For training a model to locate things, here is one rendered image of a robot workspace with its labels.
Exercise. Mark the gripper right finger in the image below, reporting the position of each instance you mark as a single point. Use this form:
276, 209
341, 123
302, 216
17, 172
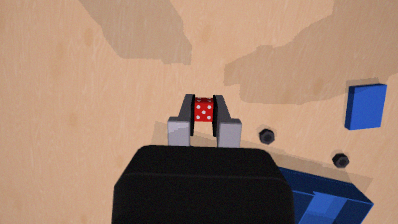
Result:
227, 130

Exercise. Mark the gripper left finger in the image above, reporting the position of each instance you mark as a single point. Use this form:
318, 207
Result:
180, 128

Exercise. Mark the red die with white pips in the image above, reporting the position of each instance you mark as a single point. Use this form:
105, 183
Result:
203, 109

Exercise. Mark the black hex nut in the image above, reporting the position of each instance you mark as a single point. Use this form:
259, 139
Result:
266, 136
340, 160

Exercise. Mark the blue three-compartment bin rack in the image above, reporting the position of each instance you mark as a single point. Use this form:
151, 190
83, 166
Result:
327, 208

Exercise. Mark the blue rectangular block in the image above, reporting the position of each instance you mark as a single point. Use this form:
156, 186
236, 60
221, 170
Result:
365, 106

